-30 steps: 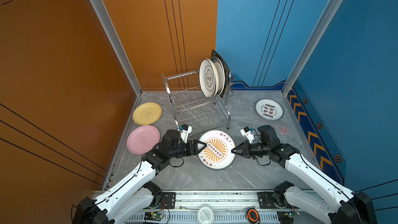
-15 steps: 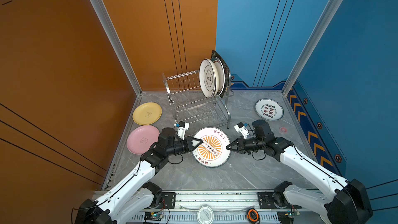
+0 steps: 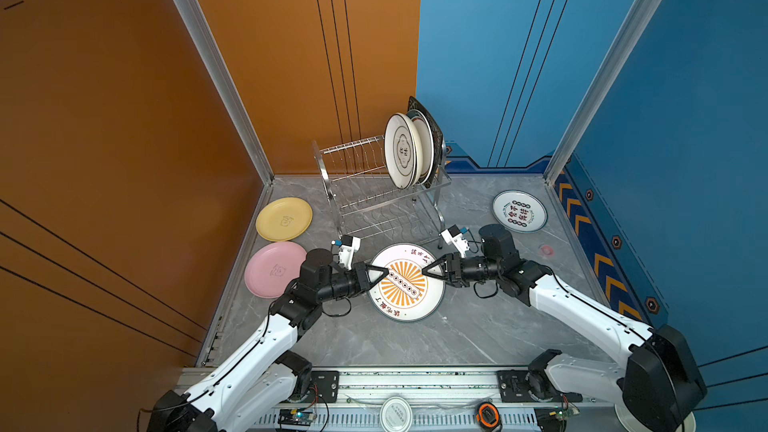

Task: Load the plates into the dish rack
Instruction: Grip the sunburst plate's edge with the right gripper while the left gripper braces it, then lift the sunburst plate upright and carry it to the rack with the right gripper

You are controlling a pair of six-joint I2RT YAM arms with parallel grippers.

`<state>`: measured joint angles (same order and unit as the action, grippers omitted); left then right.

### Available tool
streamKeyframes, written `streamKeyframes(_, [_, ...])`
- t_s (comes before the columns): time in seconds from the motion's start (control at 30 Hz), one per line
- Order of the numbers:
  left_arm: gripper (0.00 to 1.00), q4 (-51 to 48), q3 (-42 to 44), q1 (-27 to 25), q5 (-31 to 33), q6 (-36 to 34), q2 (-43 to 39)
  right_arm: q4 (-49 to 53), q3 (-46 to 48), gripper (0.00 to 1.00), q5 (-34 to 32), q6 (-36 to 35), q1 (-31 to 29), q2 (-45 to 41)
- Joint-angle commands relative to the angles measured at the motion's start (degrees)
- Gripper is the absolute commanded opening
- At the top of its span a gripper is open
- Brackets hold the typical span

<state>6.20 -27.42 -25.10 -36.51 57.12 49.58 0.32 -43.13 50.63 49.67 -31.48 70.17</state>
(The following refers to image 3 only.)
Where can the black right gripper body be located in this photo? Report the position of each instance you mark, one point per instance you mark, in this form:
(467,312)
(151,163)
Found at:
(473,270)

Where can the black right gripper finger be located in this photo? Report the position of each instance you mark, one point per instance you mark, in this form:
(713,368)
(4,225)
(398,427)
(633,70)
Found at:
(443,264)
(446,277)

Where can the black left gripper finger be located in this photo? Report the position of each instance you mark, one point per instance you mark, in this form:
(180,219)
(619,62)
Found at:
(366,268)
(366,284)

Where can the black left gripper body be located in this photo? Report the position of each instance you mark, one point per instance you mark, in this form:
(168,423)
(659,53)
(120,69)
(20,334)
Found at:
(343,284)

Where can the white plate orange sunburst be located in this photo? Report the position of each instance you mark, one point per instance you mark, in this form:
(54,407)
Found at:
(406,295)

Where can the pink round plate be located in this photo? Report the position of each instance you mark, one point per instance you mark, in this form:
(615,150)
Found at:
(272,268)

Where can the steel wire dish rack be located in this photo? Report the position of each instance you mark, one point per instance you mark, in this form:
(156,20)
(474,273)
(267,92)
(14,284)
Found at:
(366,204)

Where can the white plate green red rim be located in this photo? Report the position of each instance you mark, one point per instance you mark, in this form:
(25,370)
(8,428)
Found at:
(427,153)

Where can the black floral square plate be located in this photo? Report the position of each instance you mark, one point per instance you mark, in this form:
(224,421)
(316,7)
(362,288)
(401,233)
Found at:
(438,138)

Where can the white plate green quatrefoil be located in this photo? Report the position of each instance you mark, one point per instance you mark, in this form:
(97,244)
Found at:
(400,155)

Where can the cream round plate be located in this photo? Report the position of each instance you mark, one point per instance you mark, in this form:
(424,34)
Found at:
(417,149)

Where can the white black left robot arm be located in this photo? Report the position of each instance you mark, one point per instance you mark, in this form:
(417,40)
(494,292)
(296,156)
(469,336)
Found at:
(264,371)

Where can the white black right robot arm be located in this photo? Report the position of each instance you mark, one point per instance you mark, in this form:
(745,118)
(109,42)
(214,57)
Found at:
(651,373)

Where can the white plate black characters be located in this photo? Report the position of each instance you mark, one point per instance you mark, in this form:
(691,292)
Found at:
(519,211)

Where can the yellow round plate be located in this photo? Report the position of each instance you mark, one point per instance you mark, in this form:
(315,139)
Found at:
(284,219)

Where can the white round lid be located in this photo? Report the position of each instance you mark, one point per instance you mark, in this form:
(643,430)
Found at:
(396,415)

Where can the green circuit board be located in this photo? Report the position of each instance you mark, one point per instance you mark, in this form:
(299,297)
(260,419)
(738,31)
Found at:
(295,420)

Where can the orange black tape measure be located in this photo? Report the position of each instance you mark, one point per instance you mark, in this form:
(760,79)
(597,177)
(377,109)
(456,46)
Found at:
(488,417)

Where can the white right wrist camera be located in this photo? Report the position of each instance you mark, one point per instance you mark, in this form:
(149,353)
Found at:
(454,235)

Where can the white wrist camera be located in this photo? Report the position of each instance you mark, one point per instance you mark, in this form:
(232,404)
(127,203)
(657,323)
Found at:
(347,247)
(454,235)

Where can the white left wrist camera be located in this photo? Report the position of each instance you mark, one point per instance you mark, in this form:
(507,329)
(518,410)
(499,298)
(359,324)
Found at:
(347,247)

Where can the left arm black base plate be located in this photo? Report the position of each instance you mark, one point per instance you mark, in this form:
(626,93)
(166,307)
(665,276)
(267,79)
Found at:
(324,385)

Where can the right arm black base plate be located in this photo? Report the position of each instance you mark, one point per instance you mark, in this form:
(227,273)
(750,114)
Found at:
(522,386)

